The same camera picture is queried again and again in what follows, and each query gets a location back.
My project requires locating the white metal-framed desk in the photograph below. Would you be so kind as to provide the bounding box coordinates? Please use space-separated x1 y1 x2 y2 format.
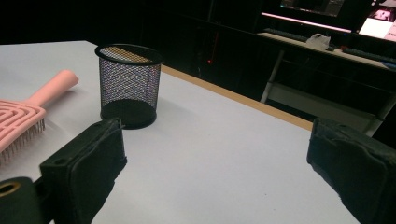
257 29 396 138

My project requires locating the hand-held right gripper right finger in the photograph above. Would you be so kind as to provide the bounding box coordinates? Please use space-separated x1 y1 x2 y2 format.
306 117 396 224

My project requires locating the dark keyboard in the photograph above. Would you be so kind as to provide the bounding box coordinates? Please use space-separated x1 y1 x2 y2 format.
340 46 396 64
263 27 309 43

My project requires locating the white plastic bag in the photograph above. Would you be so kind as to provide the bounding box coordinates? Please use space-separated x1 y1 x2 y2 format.
305 33 332 50

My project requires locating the black mesh pen holder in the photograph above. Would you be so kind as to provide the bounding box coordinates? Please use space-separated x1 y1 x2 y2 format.
94 43 163 131

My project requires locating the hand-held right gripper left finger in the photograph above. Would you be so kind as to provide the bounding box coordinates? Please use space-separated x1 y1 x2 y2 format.
39 117 128 224

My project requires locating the bright computer monitor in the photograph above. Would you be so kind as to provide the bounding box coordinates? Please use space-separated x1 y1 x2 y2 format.
358 5 396 42

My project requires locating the dark computer monitor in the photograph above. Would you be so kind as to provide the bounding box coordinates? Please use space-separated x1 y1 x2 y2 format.
261 0 356 34

